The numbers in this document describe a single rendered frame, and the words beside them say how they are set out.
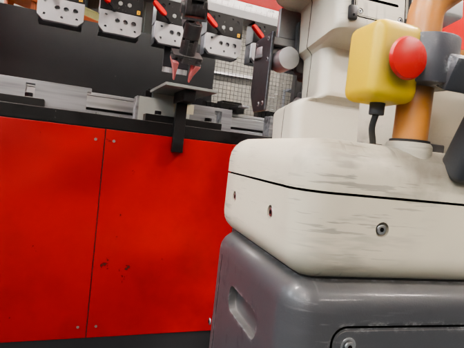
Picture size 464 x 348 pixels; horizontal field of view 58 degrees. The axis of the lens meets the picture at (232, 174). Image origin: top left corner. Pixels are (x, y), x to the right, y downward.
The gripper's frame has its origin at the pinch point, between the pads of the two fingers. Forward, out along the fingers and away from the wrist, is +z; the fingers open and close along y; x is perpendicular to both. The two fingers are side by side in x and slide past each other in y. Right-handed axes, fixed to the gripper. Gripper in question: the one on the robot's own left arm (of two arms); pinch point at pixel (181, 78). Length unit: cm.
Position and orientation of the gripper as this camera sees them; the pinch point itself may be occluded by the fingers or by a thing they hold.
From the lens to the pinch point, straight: 154.3
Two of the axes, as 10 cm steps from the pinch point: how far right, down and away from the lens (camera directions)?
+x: 2.6, 5.7, -7.8
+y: -9.2, -0.8, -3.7
